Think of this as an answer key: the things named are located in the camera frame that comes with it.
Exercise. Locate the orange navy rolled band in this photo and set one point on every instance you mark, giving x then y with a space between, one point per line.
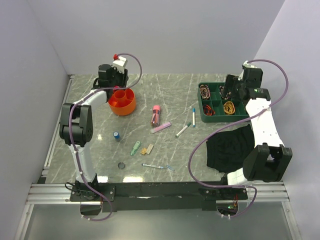
208 110

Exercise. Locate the light purple highlighter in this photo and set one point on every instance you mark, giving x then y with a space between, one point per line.
160 128

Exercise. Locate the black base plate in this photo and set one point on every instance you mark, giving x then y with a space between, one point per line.
135 196

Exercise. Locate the blue glue stick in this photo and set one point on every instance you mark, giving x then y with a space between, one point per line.
117 136

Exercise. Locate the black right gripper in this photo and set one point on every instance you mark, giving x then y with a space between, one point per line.
229 82

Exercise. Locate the blue white pen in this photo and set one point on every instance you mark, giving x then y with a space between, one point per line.
152 166

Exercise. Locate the yellow rolled band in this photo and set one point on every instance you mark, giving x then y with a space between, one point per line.
229 108

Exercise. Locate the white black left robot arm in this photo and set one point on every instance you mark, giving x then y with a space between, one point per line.
76 121

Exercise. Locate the pink black rolled band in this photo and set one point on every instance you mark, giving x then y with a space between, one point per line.
204 92

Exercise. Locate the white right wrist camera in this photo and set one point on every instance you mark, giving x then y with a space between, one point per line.
246 69

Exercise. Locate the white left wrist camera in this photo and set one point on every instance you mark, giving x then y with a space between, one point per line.
119 63

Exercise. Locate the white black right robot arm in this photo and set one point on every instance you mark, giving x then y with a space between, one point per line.
269 158

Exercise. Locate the black white rolled band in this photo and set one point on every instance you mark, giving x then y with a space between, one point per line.
221 89

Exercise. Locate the green compartment tray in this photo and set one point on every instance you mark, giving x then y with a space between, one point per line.
216 102

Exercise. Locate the tan eraser block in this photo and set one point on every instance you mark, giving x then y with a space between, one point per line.
143 151

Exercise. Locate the black cloth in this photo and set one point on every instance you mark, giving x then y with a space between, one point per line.
227 150

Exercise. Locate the orange round divided container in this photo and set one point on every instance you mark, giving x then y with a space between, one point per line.
122 102

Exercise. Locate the green capped white marker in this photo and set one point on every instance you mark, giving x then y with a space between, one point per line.
183 129

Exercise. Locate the blue capped white marker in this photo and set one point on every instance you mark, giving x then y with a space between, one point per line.
194 117

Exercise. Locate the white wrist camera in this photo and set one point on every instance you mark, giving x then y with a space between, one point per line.
119 63
246 69

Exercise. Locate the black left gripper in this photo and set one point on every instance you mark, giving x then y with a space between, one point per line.
124 76

